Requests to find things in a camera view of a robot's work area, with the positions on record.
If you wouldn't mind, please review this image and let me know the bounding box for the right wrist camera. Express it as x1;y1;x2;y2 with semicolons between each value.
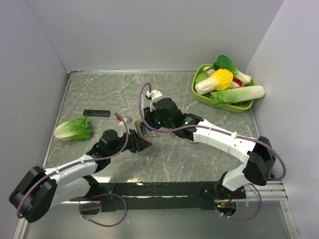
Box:
146;90;163;112

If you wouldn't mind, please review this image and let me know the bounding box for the bok choy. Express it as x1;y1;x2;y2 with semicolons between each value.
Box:
213;55;252;85

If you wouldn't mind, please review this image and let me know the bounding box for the black slim remote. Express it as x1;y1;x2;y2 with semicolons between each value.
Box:
83;110;111;117

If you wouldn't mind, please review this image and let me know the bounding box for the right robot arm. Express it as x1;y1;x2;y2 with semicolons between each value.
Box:
142;98;276;198

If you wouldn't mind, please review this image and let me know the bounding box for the green romaine lettuce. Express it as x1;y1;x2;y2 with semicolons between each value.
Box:
54;116;92;141

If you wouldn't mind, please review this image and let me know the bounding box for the small green cabbage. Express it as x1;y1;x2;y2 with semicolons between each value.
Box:
194;73;209;85

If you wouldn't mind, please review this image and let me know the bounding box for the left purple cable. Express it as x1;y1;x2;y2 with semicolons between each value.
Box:
16;112;130;228

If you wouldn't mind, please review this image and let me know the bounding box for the long green white cabbage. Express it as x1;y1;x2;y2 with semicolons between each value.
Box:
210;85;266;106

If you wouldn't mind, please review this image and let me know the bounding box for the beige white remote control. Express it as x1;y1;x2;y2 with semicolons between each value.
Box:
134;119;150;141

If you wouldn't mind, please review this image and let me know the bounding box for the red pepper toy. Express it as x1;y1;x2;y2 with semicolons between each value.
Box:
231;78;244;89

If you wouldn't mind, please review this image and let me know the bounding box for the black base frame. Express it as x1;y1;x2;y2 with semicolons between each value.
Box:
71;181;246;212

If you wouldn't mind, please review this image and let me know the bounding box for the beige battery cover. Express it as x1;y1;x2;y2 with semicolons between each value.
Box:
149;132;160;137

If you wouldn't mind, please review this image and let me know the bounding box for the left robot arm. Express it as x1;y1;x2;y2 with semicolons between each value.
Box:
9;129;152;223

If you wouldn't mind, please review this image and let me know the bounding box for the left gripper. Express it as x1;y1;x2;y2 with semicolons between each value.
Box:
108;128;152;156

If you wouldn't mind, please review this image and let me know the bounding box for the yellow napa cabbage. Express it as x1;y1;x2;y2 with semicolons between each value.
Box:
195;69;233;95

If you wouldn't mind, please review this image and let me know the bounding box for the green plastic basket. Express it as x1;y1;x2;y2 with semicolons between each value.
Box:
191;64;254;113

